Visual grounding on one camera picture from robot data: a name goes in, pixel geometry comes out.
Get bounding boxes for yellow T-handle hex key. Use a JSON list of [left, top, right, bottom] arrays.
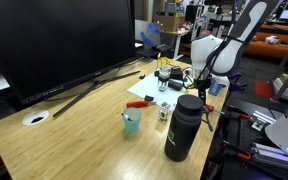
[[157, 53, 171, 67]]

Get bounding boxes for white desk cable grommet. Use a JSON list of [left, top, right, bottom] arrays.
[[22, 110, 49, 126]]

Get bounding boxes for orange sofa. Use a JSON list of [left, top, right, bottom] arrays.
[[244, 25, 288, 60]]

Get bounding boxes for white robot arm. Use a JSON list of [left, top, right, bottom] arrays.
[[191, 0, 282, 89]]

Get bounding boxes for clear plastic block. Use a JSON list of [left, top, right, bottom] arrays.
[[158, 66, 171, 92]]

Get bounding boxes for cardboard box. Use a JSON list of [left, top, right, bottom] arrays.
[[154, 15, 185, 32]]

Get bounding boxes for small red-handled screwdriver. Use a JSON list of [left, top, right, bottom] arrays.
[[126, 100, 156, 108]]

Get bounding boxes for white blue-labelled plastic bottle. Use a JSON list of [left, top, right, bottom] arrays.
[[208, 79, 224, 96]]

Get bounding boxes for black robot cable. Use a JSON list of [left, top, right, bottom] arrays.
[[181, 19, 238, 91]]

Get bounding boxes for black computer monitor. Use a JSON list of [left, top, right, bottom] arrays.
[[0, 0, 136, 104]]

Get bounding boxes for black Nvidia water bottle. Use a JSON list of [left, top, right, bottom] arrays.
[[164, 95, 203, 162]]

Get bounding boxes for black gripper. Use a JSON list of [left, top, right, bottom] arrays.
[[154, 67, 183, 91]]

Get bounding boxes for teal plastic cup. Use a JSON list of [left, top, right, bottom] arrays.
[[122, 108, 142, 134]]

